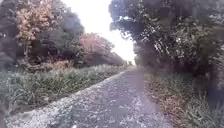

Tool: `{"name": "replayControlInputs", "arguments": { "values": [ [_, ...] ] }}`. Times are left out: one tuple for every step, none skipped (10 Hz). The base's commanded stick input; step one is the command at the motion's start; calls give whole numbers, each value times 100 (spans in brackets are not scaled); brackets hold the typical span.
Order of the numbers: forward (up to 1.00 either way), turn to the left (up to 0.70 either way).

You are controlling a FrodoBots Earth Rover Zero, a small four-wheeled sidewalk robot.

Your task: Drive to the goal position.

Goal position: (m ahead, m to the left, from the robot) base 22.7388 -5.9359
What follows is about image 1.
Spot green grass verge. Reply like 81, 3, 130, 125
0, 63, 129, 116

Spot leafy grass verge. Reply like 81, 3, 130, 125
143, 68, 224, 128

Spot dense dark green trees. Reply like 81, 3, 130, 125
108, 0, 224, 101

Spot row of autumn trees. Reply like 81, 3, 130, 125
0, 0, 127, 73

